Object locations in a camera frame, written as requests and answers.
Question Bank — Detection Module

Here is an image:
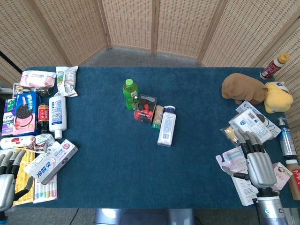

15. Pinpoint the green drink bottle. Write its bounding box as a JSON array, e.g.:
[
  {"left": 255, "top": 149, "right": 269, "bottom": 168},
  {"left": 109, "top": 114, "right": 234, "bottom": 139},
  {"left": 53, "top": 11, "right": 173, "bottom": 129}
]
[{"left": 122, "top": 78, "right": 139, "bottom": 111}]

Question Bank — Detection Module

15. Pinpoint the white green snack bag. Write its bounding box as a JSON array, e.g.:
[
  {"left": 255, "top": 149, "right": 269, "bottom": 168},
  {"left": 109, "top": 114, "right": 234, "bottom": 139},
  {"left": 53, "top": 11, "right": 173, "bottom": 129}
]
[{"left": 54, "top": 66, "right": 79, "bottom": 98}]

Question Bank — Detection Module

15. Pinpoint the blue pump dispenser bottle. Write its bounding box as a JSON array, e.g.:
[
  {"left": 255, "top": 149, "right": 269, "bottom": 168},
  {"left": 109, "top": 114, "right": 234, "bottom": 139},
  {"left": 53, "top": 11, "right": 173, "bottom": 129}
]
[{"left": 277, "top": 117, "right": 297, "bottom": 158}]

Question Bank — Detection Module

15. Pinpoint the blue oreo cookie box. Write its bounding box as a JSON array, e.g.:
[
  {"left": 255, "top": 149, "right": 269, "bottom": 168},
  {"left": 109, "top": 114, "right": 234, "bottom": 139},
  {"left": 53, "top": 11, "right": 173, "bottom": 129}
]
[{"left": 12, "top": 91, "right": 40, "bottom": 136}]

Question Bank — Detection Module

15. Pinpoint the white toothpaste box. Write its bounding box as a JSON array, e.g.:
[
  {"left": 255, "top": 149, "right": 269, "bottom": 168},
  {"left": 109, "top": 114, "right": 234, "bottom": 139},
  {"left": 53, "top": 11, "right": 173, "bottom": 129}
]
[{"left": 24, "top": 139, "right": 79, "bottom": 185}]

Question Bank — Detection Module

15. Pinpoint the small picture card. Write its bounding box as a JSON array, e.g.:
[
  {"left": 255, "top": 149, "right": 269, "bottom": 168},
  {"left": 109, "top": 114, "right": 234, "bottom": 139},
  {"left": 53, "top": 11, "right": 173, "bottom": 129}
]
[{"left": 12, "top": 82, "right": 24, "bottom": 98}]

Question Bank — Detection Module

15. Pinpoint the pink wet wipes pack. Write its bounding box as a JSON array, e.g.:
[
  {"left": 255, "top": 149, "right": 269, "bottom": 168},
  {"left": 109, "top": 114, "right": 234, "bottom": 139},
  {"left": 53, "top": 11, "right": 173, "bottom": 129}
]
[{"left": 19, "top": 70, "right": 57, "bottom": 89}]

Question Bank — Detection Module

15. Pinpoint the pink toothbrush blister pack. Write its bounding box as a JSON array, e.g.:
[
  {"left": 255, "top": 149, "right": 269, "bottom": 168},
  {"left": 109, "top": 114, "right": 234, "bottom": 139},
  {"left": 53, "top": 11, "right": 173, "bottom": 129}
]
[{"left": 216, "top": 145, "right": 248, "bottom": 176}]

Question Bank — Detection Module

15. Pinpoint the yellow snack package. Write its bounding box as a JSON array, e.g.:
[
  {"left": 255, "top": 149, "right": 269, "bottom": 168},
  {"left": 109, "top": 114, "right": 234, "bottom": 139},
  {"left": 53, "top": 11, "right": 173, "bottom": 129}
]
[{"left": 13, "top": 148, "right": 36, "bottom": 206}]

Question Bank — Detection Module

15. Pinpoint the black and red box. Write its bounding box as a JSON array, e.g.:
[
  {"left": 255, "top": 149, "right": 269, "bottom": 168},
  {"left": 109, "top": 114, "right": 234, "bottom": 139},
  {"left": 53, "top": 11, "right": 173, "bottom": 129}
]
[{"left": 134, "top": 94, "right": 158, "bottom": 126}]

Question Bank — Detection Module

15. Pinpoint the yellow plush toy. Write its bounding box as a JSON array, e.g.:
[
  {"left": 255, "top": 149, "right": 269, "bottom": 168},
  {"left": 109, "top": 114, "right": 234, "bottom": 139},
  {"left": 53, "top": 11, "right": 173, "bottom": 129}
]
[{"left": 264, "top": 81, "right": 294, "bottom": 114}]

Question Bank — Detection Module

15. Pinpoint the small yellow snack packet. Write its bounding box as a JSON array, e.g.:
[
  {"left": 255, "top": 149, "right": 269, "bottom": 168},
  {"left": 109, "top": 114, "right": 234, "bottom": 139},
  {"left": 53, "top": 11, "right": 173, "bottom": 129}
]
[{"left": 220, "top": 126, "right": 240, "bottom": 144}]

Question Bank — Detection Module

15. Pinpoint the large white lotion bottle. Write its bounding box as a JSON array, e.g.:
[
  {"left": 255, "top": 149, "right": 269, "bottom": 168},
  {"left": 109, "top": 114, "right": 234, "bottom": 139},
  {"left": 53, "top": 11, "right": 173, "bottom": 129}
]
[{"left": 48, "top": 96, "right": 68, "bottom": 140}]

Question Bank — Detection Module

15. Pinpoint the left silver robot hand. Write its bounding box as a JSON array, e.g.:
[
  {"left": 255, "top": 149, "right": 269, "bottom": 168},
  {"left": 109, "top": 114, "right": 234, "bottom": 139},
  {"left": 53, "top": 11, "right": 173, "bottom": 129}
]
[{"left": 0, "top": 149, "right": 34, "bottom": 211}]

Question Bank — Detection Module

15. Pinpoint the red yellow-capped drink bottle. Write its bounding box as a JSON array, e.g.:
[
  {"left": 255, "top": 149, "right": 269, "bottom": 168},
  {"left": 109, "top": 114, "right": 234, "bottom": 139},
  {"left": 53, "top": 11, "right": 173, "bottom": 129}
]
[{"left": 259, "top": 53, "right": 291, "bottom": 80}]

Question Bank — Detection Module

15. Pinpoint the pink white small box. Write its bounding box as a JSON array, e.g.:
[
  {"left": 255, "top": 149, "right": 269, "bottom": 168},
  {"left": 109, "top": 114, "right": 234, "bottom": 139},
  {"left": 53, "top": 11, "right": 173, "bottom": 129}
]
[{"left": 271, "top": 162, "right": 293, "bottom": 191}]

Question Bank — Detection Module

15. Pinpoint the blue table cloth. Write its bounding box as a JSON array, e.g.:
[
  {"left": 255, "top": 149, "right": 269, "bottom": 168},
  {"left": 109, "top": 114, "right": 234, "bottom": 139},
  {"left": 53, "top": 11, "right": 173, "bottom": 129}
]
[{"left": 9, "top": 67, "right": 300, "bottom": 209}]

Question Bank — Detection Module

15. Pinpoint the white blue-capped lotion bottle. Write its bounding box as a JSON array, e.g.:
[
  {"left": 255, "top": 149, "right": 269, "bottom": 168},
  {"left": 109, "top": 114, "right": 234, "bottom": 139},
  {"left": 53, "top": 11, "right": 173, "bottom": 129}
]
[{"left": 157, "top": 105, "right": 177, "bottom": 147}]

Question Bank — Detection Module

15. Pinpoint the white blue sachet pack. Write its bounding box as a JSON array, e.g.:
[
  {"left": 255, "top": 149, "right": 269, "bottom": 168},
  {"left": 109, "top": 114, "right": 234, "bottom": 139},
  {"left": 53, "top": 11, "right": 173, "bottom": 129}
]
[{"left": 228, "top": 109, "right": 274, "bottom": 144}]

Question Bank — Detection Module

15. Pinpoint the robot base torso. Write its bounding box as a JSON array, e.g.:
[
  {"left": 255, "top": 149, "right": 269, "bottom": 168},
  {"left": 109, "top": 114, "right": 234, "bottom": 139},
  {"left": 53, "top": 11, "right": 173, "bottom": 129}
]
[{"left": 93, "top": 208, "right": 195, "bottom": 225}]

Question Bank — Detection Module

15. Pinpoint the dark soy sauce bottle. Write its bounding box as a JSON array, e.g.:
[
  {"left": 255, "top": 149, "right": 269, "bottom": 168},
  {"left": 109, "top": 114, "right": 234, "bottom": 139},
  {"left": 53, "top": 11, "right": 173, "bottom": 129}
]
[{"left": 37, "top": 104, "right": 50, "bottom": 134}]

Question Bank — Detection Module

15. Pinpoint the crumpled red white wrapper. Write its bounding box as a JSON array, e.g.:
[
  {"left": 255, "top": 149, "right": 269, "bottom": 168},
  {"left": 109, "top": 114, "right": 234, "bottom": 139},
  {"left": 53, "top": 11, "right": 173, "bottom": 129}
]
[{"left": 26, "top": 133, "right": 56, "bottom": 153}]

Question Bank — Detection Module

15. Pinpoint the small tan snack packet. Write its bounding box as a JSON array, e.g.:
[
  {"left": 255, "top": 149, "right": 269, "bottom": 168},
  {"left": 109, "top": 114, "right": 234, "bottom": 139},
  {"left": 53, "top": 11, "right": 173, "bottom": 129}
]
[{"left": 151, "top": 105, "right": 165, "bottom": 131}]

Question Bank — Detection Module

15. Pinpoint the white oreo cookie pack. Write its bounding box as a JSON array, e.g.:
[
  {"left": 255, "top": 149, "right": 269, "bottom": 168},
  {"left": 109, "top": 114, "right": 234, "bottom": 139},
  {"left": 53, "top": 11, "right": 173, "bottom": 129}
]
[{"left": 235, "top": 101, "right": 282, "bottom": 139}]

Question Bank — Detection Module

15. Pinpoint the black cable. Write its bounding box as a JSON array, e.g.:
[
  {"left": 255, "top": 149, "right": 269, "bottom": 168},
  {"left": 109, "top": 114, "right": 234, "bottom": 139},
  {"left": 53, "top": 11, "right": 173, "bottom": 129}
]
[{"left": 69, "top": 208, "right": 79, "bottom": 225}]

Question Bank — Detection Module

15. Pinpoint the purple and white carton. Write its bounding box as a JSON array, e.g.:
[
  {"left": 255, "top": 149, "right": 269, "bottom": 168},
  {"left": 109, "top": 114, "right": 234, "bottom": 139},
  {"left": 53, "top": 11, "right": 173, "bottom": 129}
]
[{"left": 1, "top": 98, "right": 17, "bottom": 136}]

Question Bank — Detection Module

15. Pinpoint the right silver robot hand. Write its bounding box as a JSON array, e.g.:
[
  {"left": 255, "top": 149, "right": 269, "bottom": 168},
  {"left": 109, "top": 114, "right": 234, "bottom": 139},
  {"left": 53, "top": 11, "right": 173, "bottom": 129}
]
[{"left": 222, "top": 130, "right": 278, "bottom": 189}]

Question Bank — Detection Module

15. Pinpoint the pastel pen set pack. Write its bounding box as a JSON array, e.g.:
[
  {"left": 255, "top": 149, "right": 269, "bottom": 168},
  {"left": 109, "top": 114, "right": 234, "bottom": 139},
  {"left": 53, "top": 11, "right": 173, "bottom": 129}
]
[{"left": 33, "top": 173, "right": 58, "bottom": 204}]

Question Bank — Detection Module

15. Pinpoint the brown milk tea bottle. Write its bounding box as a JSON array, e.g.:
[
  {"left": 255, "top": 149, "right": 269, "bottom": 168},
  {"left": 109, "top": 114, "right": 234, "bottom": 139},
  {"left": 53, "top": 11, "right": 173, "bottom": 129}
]
[{"left": 285, "top": 159, "right": 300, "bottom": 201}]

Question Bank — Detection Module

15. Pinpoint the brown capybara plush toy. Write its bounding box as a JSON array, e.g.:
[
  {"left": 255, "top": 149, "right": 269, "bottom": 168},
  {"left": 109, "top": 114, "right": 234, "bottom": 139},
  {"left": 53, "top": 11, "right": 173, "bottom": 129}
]
[{"left": 221, "top": 73, "right": 268, "bottom": 105}]

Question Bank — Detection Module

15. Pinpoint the wooden woven folding screen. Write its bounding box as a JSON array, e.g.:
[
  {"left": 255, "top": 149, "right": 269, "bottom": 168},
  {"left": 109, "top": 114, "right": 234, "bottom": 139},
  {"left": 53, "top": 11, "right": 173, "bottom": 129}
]
[{"left": 0, "top": 0, "right": 300, "bottom": 128}]

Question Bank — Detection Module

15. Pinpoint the white red tube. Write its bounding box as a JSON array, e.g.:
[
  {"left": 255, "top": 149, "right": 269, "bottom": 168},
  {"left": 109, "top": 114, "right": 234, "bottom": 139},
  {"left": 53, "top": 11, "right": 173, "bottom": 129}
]
[{"left": 0, "top": 135, "right": 36, "bottom": 150}]

